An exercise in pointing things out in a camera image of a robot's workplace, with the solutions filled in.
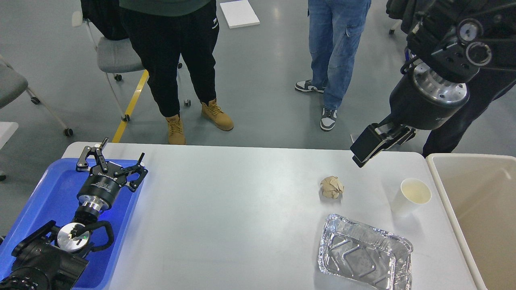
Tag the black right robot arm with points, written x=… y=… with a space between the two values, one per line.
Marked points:
x=451 y=42

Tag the beige plastic bin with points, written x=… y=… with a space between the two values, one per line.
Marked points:
x=478 y=192

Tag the chair with dark jacket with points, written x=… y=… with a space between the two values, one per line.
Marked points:
x=404 y=10

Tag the white paper cup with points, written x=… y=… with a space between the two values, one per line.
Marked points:
x=412 y=194

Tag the person in blue jeans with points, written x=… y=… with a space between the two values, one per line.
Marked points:
x=334 y=33

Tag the black jacket on chair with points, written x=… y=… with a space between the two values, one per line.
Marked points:
x=105 y=15

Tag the aluminium foil tray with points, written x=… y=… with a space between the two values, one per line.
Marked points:
x=365 y=254

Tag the crumpled brown paper ball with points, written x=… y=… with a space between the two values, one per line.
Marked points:
x=331 y=187

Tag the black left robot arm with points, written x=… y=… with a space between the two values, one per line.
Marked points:
x=70 y=232

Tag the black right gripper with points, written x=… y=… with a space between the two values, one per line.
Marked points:
x=421 y=100

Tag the white table edge left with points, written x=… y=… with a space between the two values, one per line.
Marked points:
x=7 y=129

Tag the person in black trousers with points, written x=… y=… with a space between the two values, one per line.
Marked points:
x=163 y=31

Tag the small grey floor plate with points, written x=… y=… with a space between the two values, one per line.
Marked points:
x=354 y=139

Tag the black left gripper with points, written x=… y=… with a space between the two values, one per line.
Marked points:
x=106 y=180

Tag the person in dark clothes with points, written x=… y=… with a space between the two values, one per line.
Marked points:
x=484 y=88

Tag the grey chair at left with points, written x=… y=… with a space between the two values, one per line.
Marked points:
x=13 y=85

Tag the grey chair with white frame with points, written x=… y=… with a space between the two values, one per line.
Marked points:
x=113 y=56

